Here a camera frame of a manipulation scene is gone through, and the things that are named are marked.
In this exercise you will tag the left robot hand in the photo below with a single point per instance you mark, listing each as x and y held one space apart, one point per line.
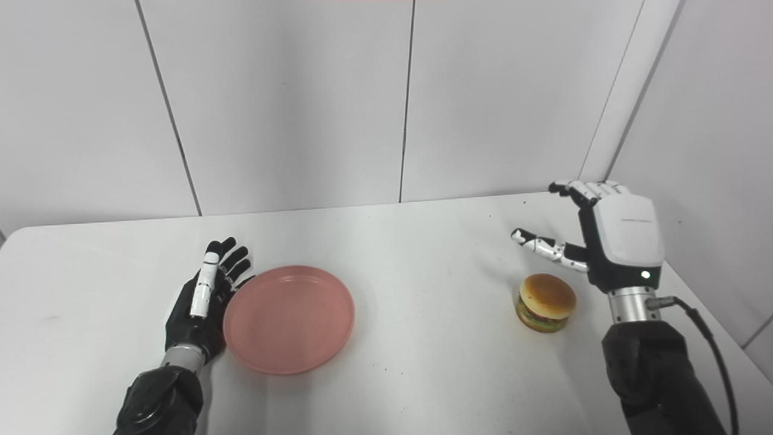
202 302

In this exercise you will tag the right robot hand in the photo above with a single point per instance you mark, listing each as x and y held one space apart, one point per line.
610 241

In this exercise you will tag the pink round plate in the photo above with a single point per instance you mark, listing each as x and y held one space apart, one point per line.
288 319

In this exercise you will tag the toy hamburger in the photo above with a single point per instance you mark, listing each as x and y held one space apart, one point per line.
545 302

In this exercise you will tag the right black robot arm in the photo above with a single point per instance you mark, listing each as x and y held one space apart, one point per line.
652 368

